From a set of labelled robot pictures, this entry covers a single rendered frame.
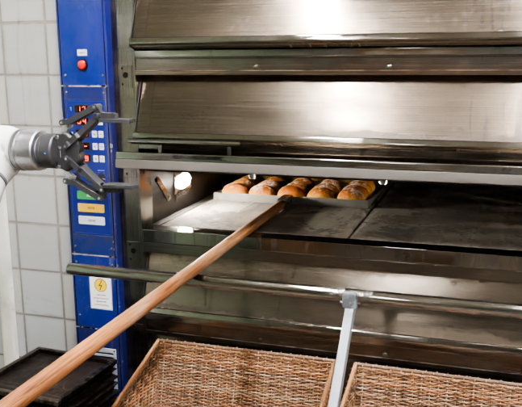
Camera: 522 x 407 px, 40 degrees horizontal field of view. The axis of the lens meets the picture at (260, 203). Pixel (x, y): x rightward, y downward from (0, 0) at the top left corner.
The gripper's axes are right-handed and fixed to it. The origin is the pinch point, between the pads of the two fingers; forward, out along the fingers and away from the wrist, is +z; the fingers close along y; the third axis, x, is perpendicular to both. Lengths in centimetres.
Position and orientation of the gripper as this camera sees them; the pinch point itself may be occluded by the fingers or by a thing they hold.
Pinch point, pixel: (129, 153)
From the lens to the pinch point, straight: 151.3
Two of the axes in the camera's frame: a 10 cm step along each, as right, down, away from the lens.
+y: 0.1, 9.8, 2.0
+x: -3.1, 2.0, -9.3
